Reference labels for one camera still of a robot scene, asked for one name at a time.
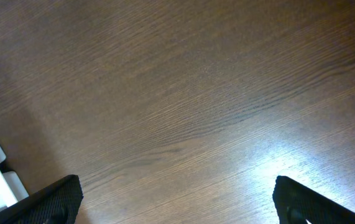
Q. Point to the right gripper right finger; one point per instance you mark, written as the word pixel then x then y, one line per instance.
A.
pixel 296 203

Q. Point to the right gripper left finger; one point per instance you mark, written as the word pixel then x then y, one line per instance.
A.
pixel 57 203

